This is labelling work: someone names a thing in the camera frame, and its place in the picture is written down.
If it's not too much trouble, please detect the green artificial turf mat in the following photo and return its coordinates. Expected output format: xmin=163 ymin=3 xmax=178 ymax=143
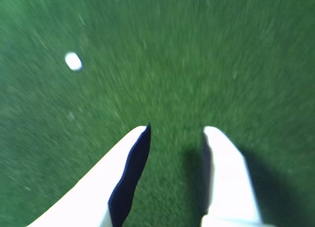
xmin=0 ymin=0 xmax=315 ymax=227

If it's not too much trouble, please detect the white gripper finger with dark pad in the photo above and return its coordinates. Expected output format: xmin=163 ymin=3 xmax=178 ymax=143
xmin=201 ymin=126 xmax=265 ymax=227

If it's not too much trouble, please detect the white golf ball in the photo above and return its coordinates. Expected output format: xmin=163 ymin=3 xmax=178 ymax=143
xmin=64 ymin=51 xmax=83 ymax=71

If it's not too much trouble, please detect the white gripper finger with blue pad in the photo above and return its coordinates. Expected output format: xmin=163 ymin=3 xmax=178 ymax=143
xmin=27 ymin=124 xmax=152 ymax=227

